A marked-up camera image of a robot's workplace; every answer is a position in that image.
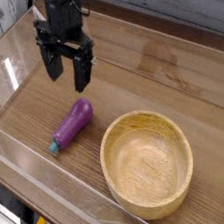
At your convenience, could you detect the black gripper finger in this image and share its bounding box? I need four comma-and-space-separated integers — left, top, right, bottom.
72, 51, 93, 92
40, 45, 63, 81

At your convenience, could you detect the clear acrylic tray wall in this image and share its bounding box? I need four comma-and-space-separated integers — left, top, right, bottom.
0, 127, 149, 224

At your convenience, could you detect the brown wooden bowl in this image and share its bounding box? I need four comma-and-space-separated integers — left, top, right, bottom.
100, 110, 194, 220

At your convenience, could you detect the purple toy eggplant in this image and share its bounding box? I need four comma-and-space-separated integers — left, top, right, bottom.
49, 98, 94, 153

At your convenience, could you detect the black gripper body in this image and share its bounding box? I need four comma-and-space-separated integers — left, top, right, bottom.
30, 0, 96, 67

